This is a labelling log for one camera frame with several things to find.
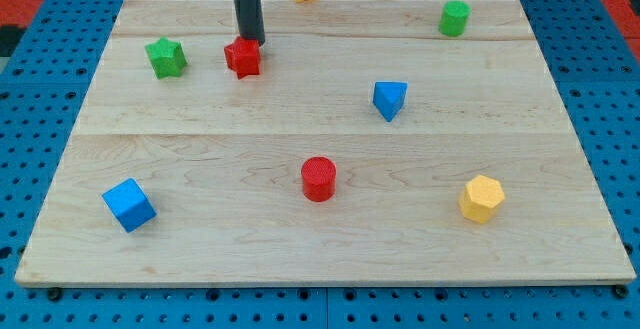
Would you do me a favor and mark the red star block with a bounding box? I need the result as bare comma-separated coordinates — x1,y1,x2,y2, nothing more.
224,36,261,79

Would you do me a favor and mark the green star block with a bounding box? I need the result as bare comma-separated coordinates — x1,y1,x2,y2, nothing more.
145,37,187,79

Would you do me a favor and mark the red cylinder block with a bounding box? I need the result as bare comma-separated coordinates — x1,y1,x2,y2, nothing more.
301,157,337,202

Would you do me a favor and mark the blue triangle block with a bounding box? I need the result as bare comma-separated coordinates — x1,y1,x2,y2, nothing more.
372,81,408,122

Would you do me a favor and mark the light wooden board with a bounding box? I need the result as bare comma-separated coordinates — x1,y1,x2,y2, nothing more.
15,0,636,288

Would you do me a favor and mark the yellow hexagon block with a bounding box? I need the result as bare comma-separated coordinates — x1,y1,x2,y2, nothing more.
458,175,505,224

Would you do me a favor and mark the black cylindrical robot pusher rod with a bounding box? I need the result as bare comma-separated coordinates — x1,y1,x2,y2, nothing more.
234,0,266,46

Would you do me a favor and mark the green cylinder block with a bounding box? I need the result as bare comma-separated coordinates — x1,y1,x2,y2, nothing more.
439,0,471,37

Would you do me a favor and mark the blue cube block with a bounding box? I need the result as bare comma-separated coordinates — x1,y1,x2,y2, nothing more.
102,178,156,233

